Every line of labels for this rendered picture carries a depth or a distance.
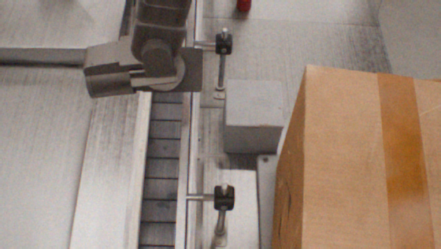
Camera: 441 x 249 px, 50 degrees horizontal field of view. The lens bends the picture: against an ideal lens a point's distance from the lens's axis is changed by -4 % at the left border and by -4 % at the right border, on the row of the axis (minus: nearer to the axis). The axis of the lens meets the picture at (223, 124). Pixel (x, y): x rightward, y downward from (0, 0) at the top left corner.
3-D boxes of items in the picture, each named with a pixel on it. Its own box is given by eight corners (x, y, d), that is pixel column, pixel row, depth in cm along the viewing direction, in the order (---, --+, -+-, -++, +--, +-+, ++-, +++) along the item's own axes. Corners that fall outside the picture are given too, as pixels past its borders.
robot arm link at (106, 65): (169, 45, 53) (167, -6, 58) (67, 57, 53) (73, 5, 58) (181, 109, 63) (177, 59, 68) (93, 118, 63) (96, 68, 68)
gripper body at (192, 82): (135, 46, 73) (127, 44, 65) (203, 48, 73) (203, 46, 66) (134, 90, 74) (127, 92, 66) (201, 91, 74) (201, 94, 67)
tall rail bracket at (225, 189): (184, 221, 81) (183, 174, 67) (228, 222, 81) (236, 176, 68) (184, 239, 79) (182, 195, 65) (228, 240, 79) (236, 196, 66)
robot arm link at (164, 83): (187, 89, 61) (182, 42, 60) (131, 94, 60) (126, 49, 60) (188, 87, 67) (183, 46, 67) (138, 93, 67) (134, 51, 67)
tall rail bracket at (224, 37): (190, 81, 98) (191, 20, 84) (227, 82, 98) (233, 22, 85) (190, 94, 96) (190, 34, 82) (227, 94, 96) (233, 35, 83)
